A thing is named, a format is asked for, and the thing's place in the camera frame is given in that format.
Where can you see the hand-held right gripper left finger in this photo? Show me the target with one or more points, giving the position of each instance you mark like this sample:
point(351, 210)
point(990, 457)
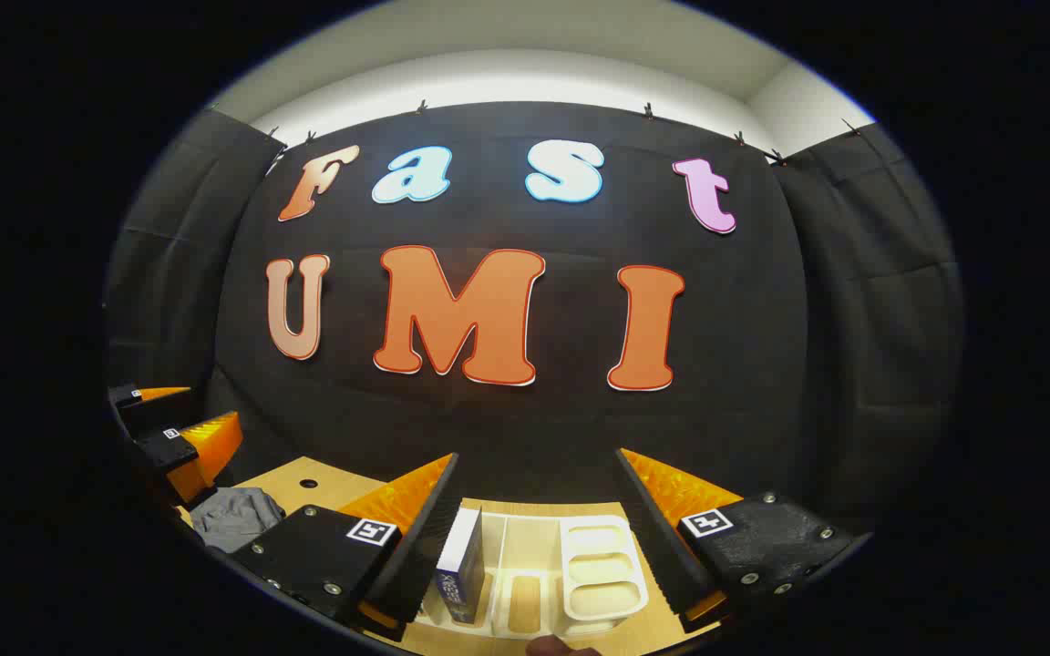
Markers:
point(425, 547)

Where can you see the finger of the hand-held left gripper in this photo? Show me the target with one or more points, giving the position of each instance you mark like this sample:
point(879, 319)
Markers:
point(147, 415)
point(165, 451)

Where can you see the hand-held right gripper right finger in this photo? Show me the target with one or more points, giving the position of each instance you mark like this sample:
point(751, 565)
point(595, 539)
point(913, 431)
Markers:
point(648, 538)

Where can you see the blue book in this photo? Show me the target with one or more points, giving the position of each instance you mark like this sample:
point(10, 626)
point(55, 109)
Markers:
point(461, 569)

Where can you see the white bookshelf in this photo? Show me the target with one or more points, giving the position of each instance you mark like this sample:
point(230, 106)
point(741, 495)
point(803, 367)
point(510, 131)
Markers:
point(602, 565)

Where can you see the grey schoolbag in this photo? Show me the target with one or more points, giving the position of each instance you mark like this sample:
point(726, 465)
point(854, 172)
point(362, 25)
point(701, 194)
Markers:
point(233, 519)

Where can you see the black backdrop cloth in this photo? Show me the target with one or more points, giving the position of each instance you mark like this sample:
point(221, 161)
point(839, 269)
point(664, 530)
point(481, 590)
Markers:
point(534, 419)

